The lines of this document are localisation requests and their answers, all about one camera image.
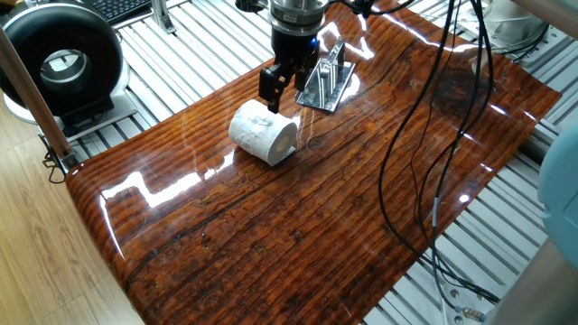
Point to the silver and light-blue robot arm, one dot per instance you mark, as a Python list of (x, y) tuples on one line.
[(562, 203)]

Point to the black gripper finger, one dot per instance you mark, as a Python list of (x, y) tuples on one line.
[(273, 83), (302, 77)]

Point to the white toilet paper roll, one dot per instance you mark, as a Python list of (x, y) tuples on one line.
[(257, 131)]

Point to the shiny metal toilet paper holder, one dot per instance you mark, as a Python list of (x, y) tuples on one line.
[(327, 90)]

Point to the small aluminium bracket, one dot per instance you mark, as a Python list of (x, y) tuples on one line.
[(160, 15)]

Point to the glossy wood-grain table mat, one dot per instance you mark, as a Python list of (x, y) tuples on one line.
[(271, 225)]

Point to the black keyboard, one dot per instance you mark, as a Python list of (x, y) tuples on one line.
[(117, 9)]

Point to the black round object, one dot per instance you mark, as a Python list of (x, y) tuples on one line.
[(250, 4)]

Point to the grey cylindrical device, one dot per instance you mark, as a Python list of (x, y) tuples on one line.
[(515, 27)]

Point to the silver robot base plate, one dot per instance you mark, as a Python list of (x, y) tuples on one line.
[(469, 298)]

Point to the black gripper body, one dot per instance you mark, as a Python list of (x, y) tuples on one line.
[(295, 49)]

